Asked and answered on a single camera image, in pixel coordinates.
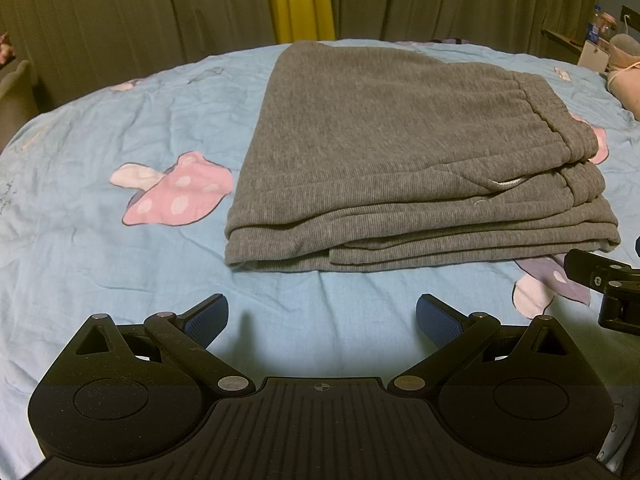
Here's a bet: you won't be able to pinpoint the white box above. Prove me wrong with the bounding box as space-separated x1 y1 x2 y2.
577 40 612 73

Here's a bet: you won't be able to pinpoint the blue printed bedsheet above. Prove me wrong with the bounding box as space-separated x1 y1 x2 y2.
0 37 640 476

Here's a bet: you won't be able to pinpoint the yellow curtain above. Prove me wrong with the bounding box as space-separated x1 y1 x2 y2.
263 0 336 44

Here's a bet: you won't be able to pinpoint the clear plastic bottle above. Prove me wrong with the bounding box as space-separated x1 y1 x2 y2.
585 4 604 44

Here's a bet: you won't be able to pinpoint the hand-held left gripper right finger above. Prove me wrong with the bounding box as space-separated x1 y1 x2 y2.
391 294 571 395

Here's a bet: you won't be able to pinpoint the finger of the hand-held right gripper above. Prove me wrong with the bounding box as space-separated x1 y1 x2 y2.
564 248 640 331

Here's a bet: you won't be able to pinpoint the beige chair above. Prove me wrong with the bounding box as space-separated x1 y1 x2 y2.
0 60 40 135

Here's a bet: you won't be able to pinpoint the dark wooden shelf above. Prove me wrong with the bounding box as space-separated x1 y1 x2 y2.
542 27 590 65

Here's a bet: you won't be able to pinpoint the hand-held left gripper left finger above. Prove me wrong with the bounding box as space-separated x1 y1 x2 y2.
75 294 257 395

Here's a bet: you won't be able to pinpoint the olive grey curtain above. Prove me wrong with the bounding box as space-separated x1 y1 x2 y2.
0 0 277 111
326 0 618 53

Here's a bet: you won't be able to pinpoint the grey pants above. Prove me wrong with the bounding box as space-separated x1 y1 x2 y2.
223 41 622 272

